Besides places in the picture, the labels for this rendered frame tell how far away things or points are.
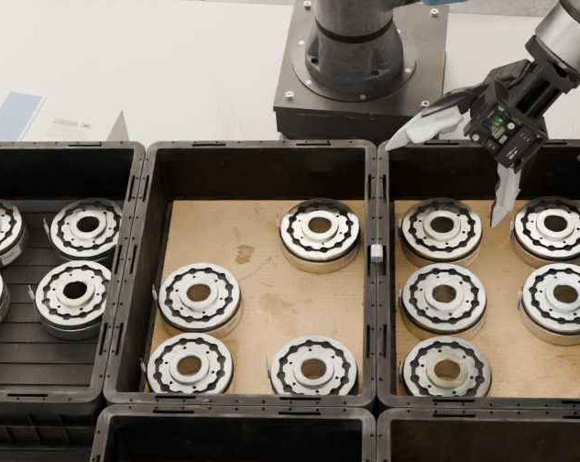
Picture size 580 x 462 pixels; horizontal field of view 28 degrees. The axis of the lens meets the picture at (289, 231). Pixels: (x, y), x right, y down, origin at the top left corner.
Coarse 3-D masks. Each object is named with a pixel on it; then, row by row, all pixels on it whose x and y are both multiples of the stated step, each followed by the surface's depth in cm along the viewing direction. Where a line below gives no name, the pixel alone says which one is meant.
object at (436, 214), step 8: (432, 216) 147; (440, 216) 148; (448, 216) 147; (456, 216) 147; (424, 224) 147; (456, 224) 146; (424, 232) 146; (432, 232) 146; (448, 232) 146; (456, 232) 146; (440, 240) 145; (448, 240) 145
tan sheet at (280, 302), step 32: (192, 224) 154; (224, 224) 154; (256, 224) 153; (192, 256) 150; (224, 256) 150; (256, 256) 150; (256, 288) 146; (288, 288) 146; (320, 288) 146; (352, 288) 146; (160, 320) 144; (256, 320) 143; (288, 320) 143; (320, 320) 143; (352, 320) 142; (256, 352) 140; (352, 352) 139; (256, 384) 137
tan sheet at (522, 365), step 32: (480, 256) 148; (512, 256) 147; (512, 288) 144; (512, 320) 141; (512, 352) 138; (544, 352) 138; (576, 352) 137; (512, 384) 135; (544, 384) 135; (576, 384) 135
